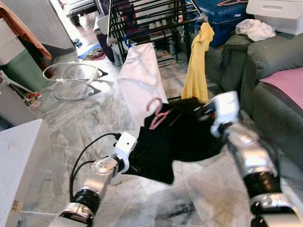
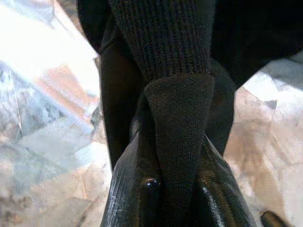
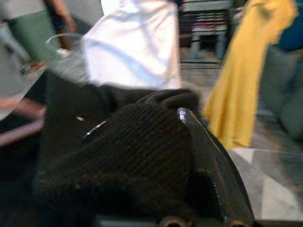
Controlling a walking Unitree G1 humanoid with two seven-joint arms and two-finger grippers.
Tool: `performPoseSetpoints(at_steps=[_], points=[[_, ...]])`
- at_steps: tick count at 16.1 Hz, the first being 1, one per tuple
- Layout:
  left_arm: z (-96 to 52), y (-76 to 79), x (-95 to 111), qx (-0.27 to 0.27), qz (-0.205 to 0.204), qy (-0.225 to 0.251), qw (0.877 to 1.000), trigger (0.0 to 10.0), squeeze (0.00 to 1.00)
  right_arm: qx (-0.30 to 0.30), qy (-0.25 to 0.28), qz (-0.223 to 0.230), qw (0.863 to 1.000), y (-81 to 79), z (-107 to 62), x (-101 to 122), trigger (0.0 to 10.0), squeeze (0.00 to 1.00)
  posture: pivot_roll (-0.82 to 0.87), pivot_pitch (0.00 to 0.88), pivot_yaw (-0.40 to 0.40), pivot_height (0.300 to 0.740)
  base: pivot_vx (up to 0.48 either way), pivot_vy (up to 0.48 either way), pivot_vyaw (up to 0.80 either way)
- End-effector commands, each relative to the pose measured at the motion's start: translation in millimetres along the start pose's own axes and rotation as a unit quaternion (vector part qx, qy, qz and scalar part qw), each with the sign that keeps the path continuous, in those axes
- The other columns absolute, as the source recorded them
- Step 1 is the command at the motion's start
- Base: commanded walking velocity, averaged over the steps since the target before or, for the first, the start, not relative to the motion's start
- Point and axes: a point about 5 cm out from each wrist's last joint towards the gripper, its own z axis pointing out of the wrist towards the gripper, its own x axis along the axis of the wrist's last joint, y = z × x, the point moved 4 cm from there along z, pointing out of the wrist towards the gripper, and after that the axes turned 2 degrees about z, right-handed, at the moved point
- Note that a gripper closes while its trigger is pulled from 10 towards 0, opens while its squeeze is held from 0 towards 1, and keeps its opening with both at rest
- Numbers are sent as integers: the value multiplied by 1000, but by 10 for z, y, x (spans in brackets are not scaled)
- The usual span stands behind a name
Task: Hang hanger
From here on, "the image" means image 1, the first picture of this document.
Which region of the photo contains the dark green sofa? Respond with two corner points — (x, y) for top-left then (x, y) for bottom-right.
(206, 32), (303, 171)

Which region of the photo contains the green plastic bin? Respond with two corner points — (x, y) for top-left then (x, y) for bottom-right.
(0, 47), (48, 93)

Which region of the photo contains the small colourful carton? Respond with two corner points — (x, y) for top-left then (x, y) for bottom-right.
(21, 91), (42, 108)

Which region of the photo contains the pink plastic hanger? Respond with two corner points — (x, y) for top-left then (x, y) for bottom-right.
(146, 97), (172, 131)
(217, 0), (249, 6)

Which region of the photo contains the black metal drying rack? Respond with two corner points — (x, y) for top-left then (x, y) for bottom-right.
(107, 0), (209, 67)

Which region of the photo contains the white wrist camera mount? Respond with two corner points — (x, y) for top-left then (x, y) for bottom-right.
(211, 91), (240, 138)
(114, 131), (139, 161)

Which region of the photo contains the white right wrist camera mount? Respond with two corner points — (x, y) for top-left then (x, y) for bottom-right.
(211, 91), (240, 138)

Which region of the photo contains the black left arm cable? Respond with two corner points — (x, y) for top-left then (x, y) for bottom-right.
(69, 132), (119, 201)

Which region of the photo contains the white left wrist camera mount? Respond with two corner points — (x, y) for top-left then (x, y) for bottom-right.
(114, 131), (139, 161)

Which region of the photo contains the white folding table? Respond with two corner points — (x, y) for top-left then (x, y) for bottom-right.
(0, 119), (50, 227)

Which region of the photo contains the white plastic storage box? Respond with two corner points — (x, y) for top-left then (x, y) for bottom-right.
(246, 0), (303, 36)

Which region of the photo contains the blue suitcase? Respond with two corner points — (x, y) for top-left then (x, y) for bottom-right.
(194, 0), (258, 48)

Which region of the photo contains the yellow shirt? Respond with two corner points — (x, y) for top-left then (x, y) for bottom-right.
(181, 21), (215, 104)

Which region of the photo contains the white shirt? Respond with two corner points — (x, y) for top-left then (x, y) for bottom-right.
(118, 43), (169, 128)

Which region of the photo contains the pink seat cover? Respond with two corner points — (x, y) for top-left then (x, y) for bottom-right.
(259, 66), (303, 110)

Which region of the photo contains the blue door mat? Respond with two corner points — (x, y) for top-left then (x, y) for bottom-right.
(78, 45), (107, 61)

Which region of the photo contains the brown wooden board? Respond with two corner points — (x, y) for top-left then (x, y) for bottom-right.
(0, 2), (53, 60)

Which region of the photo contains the black garment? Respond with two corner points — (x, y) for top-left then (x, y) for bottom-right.
(125, 97), (225, 185)

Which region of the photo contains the crumpled white cloth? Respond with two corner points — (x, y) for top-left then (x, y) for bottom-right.
(235, 19), (276, 42)

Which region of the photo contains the white car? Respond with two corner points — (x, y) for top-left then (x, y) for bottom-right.
(62, 0), (98, 26)

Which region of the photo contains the grey plastic laundry bin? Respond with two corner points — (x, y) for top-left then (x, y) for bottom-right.
(0, 71), (29, 126)

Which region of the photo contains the purple chair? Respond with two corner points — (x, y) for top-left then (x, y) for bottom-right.
(114, 0), (143, 34)

